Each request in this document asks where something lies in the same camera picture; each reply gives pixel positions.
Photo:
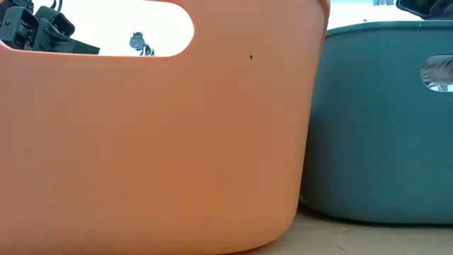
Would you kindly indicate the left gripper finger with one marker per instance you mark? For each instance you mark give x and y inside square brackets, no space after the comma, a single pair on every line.
[86,49]

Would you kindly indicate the distant dark machine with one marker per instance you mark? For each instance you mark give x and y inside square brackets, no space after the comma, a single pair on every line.
[138,42]

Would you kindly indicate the orange plastic bin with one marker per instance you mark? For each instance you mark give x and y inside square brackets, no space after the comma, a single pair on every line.
[159,141]

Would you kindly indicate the teal plastic bin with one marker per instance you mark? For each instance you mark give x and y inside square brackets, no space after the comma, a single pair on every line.
[371,141]

